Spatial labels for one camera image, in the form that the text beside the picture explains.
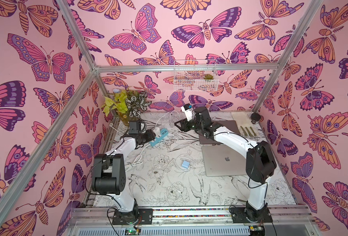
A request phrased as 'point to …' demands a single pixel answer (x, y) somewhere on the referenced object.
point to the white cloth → (243, 119)
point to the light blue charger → (186, 164)
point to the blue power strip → (163, 132)
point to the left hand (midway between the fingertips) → (154, 134)
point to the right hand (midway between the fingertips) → (179, 120)
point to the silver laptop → (220, 161)
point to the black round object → (255, 117)
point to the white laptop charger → (157, 131)
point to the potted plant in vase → (127, 104)
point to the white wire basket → (195, 80)
